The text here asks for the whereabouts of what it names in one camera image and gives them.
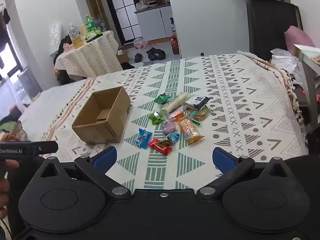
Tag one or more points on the table with dotted tablecloth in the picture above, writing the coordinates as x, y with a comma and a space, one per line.
87, 55

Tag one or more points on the white spray bottle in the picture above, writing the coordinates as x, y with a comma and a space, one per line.
173, 25

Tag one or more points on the white kitchen cabinet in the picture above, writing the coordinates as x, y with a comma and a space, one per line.
152, 22

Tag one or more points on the red candy packet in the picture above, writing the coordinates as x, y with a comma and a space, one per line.
160, 146

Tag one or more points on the clear cookie packet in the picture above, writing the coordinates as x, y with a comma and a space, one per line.
201, 114

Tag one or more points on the purple mochi packet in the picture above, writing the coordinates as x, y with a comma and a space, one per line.
170, 127

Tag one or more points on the small yellow bottle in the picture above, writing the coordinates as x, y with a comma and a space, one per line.
83, 30

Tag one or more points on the blue multicoloured candy packet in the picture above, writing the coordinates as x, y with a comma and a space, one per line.
171, 138

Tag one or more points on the pink wrapped bottle pack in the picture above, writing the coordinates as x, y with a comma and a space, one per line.
140, 44

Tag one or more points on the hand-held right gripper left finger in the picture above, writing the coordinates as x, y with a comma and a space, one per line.
105, 158

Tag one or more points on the black office chair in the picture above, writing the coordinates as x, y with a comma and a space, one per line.
270, 30

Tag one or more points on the long white snack packet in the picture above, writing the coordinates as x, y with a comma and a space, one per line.
173, 104

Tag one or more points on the brown cardboard box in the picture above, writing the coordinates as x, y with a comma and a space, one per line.
117, 127

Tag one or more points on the black and white snack packet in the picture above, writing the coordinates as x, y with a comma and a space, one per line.
198, 101

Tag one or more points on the white desk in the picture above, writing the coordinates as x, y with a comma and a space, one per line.
308, 62

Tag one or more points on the pink cartoon box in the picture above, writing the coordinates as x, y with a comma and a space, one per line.
68, 47

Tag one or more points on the small orange snack packet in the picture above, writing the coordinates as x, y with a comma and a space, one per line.
178, 116

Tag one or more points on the black slipper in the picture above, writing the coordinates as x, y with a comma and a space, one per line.
153, 56
161, 54
138, 57
153, 50

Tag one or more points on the clear bottle with yellow drink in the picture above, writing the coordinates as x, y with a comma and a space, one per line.
74, 36

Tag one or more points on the black framed glass door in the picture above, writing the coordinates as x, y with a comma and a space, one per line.
125, 12

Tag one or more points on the pink pillow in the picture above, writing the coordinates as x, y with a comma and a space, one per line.
298, 38

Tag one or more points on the green tissue pack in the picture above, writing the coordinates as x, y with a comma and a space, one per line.
93, 33

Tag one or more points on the green soda bottle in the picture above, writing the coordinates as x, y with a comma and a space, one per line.
90, 25

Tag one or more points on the window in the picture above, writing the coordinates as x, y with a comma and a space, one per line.
10, 55

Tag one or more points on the white bed sheet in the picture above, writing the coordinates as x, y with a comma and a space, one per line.
50, 105

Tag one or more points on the black clothing pile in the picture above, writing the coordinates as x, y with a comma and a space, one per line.
63, 76

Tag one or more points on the black bag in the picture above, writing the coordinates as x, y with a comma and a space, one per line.
127, 66

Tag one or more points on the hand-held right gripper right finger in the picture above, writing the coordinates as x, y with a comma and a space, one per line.
223, 160

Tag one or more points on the bubble wrap sheet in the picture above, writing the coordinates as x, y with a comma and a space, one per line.
55, 37

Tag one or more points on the white crumpled clothes pile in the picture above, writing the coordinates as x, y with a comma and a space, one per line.
282, 60

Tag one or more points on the small cardboard floor box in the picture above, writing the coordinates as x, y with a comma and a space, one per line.
123, 56

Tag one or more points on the person's left hand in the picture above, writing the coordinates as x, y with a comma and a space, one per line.
11, 164

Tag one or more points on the orange rice cracker packet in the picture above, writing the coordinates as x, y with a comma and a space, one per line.
190, 131

